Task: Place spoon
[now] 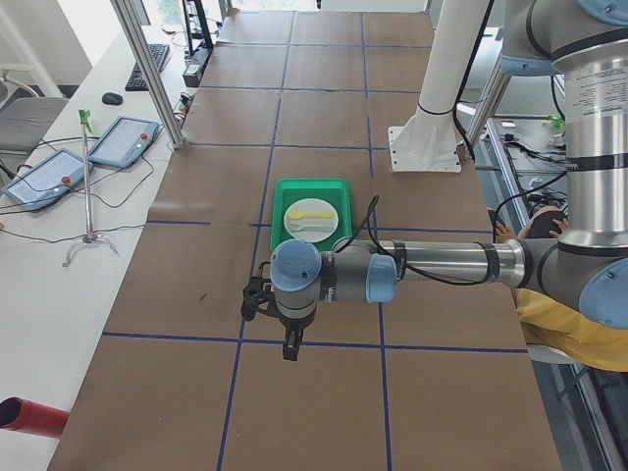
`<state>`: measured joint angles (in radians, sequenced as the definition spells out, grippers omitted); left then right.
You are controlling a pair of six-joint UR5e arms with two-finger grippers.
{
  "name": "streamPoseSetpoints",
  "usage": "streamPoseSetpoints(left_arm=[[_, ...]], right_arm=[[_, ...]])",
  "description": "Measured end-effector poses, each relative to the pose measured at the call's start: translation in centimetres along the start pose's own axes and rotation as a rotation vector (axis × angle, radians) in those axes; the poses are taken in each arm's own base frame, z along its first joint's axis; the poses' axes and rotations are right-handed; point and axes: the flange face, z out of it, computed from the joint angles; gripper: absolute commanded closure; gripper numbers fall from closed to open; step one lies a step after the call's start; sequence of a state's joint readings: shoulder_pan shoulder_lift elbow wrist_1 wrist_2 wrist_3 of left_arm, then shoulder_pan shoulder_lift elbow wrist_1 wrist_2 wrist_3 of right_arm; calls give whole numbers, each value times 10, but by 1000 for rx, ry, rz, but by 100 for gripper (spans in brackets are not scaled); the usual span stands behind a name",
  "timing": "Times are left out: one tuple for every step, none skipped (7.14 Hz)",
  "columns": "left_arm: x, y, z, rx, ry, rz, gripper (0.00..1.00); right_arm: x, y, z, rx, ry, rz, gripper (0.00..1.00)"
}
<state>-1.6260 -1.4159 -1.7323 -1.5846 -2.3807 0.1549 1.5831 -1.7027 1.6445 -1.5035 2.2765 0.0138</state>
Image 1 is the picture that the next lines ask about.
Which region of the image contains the black keyboard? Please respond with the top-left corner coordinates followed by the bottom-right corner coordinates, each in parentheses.
top-left (124, 43), bottom-right (171, 92)

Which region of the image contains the near blue teach pendant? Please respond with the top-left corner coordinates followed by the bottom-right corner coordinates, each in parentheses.
top-left (1, 148), bottom-right (84, 211)

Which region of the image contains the metal stand with green clip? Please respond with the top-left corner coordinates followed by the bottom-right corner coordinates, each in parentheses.
top-left (62, 109), bottom-right (119, 268)

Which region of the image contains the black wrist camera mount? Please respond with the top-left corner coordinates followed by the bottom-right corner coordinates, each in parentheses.
top-left (240, 276), bottom-right (278, 322)

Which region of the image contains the far blue teach pendant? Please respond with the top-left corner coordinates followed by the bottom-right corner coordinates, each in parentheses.
top-left (88, 116), bottom-right (159, 169)

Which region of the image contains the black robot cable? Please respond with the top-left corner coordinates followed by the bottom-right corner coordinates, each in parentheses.
top-left (333, 194), bottom-right (492, 287)

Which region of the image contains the person in yellow shirt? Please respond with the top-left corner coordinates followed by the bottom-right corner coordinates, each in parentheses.
top-left (489, 206), bottom-right (627, 373)

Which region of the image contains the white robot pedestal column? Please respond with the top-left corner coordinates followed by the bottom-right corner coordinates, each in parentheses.
top-left (389, 0), bottom-right (493, 173)

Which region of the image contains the vertical blue tape line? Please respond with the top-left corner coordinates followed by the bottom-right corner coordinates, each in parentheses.
top-left (215, 146), bottom-right (274, 471)

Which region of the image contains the aluminium frame post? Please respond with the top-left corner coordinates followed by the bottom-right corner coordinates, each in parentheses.
top-left (111, 0), bottom-right (184, 149)

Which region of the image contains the black computer mouse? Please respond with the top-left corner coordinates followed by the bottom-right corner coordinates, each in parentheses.
top-left (101, 92), bottom-right (124, 106)

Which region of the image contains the pale green plastic spoon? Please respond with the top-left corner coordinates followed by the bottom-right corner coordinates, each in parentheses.
top-left (286, 220), bottom-right (337, 233)

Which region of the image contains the grey office chair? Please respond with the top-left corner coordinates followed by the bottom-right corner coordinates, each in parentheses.
top-left (1, 63), bottom-right (69, 175)

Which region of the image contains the black power strip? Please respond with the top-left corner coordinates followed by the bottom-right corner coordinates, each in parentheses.
top-left (183, 44), bottom-right (212, 88)

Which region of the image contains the yellow plastic spoon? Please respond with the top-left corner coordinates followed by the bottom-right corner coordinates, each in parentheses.
top-left (286, 210), bottom-right (336, 220)

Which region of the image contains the red cylinder tube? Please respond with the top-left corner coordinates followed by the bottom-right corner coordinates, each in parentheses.
top-left (1, 397), bottom-right (70, 439)

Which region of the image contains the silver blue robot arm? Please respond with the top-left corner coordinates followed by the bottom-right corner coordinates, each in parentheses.
top-left (269, 1), bottom-right (627, 360)

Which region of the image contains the blue teach pendant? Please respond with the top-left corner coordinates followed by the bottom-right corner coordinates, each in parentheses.
top-left (1, 148), bottom-right (84, 211)
top-left (88, 116), bottom-right (159, 169)

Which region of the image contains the white round plate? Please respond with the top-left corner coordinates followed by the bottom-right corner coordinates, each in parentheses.
top-left (284, 198), bottom-right (340, 242)

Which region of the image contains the horizontal blue tape line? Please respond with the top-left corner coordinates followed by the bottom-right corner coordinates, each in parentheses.
top-left (101, 332), bottom-right (528, 355)

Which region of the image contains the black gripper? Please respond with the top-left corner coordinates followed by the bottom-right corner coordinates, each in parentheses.
top-left (280, 314), bottom-right (314, 361)

